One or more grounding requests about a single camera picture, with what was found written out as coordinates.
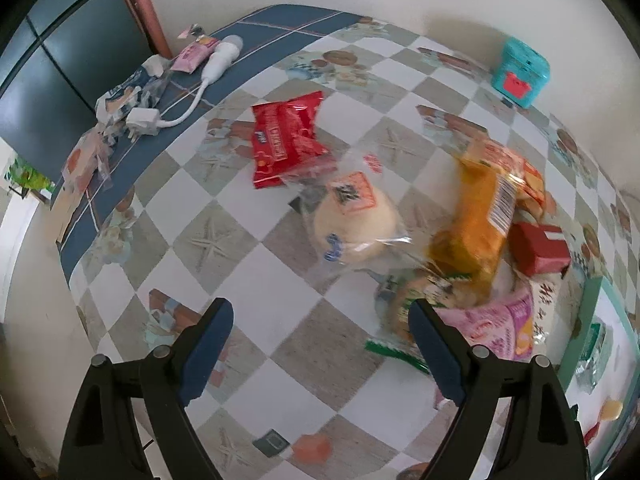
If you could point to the red snack packet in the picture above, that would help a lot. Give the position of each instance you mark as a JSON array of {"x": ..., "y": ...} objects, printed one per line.
[{"x": 284, "y": 137}]

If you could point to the teal toy box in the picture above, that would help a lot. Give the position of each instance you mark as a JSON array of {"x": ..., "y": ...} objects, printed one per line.
[{"x": 521, "y": 74}]

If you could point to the pink tube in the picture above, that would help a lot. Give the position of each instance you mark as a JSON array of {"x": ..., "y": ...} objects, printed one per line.
[{"x": 194, "y": 54}]

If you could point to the pink swiss roll packet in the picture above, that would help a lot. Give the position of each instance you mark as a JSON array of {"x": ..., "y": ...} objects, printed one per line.
[{"x": 504, "y": 326}]

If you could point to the yellow jelly cup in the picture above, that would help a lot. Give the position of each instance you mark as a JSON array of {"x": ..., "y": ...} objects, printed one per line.
[{"x": 610, "y": 410}]

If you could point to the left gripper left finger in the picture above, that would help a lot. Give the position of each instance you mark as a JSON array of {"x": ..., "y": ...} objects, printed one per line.
[{"x": 102, "y": 440}]

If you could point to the clear packaged round bun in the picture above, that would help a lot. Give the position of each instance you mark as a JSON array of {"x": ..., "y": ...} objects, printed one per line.
[{"x": 350, "y": 219}]

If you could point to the teal-rimmed white tray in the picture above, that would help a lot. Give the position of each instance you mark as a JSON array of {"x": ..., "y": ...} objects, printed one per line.
[{"x": 621, "y": 377}]

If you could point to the orange red wafer packet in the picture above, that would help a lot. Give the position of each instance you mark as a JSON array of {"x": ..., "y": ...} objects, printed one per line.
[{"x": 531, "y": 194}]

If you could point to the dark red wrapped box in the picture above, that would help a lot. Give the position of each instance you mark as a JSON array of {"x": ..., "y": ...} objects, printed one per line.
[{"x": 538, "y": 249}]

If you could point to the white charger with cable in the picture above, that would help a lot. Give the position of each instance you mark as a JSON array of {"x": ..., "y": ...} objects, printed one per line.
[{"x": 147, "y": 119}]

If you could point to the white rice cracker packet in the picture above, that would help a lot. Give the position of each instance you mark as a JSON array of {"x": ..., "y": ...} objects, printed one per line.
[{"x": 545, "y": 290}]

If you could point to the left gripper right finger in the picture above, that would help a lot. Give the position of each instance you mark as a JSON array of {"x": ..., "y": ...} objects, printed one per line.
[{"x": 542, "y": 438}]

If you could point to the orange cake packet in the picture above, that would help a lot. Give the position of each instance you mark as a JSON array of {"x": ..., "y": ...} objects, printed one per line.
[{"x": 473, "y": 241}]

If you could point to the green-edged clear pastry packet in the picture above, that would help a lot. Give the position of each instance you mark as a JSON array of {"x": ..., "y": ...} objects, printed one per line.
[{"x": 394, "y": 295}]

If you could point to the crumpled wrapper scraps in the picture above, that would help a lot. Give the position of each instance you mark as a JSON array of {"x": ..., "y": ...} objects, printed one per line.
[{"x": 90, "y": 157}]

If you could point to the silver green small packet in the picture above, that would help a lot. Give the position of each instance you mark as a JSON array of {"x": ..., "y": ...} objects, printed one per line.
[{"x": 595, "y": 354}]

